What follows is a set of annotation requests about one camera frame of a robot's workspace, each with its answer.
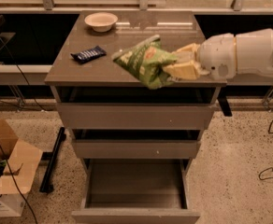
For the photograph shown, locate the black metal bar stand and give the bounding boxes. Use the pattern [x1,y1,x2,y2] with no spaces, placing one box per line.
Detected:
[39,127,66,193]

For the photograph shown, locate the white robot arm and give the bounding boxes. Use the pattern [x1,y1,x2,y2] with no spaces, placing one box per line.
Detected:
[163,28,273,80]

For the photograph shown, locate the grey drawer cabinet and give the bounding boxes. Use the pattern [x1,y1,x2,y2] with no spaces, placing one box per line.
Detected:
[44,10,228,224]

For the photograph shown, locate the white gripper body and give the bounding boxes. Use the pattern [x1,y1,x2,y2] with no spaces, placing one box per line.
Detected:
[197,34,237,80]

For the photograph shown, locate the green jalapeno chip bag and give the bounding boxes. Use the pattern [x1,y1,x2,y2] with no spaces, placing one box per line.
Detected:
[111,35,178,90]

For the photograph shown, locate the open cardboard box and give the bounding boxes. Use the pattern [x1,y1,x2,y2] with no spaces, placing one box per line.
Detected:
[0,119,43,217]

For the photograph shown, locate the middle grey drawer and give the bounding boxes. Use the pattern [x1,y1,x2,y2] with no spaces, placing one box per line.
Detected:
[72,130,203,159]

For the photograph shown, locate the white bowl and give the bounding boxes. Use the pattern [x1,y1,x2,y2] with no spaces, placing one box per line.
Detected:
[84,12,118,33]

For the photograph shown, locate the black cable left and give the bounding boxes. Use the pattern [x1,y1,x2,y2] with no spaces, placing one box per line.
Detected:
[0,31,50,224]

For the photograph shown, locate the bottom grey drawer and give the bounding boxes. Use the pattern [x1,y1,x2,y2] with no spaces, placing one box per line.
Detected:
[72,160,200,224]

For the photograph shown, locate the top grey drawer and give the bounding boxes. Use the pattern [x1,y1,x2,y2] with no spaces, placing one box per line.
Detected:
[56,87,215,130]

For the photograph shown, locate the dark blue snack bar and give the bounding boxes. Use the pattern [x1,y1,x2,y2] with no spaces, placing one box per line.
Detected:
[71,46,107,63]

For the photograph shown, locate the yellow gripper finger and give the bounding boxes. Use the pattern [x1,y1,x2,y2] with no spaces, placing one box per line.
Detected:
[163,61,200,80]
[175,43,200,53]

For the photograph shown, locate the black table leg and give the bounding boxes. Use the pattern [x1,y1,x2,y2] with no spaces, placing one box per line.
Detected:
[218,88,232,117]

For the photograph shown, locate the grey drawer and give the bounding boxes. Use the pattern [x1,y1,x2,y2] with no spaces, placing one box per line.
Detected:
[56,87,215,130]
[72,160,200,224]
[72,130,203,159]

